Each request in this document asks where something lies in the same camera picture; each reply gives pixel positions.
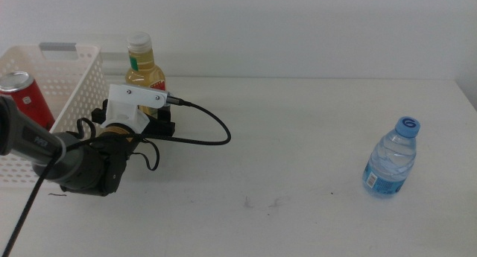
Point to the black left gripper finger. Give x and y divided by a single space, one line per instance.
165 114
106 104

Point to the yellow tea bottle white cap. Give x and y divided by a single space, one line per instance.
143 69

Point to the red cola can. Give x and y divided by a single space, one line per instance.
31 100

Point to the clear water bottle blue cap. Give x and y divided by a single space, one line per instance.
391 164

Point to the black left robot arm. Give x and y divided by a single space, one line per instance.
82 167

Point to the white perforated plastic basket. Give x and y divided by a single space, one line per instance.
80 85

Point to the small black thread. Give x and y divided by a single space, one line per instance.
57 194

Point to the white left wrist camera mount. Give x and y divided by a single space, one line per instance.
130 97

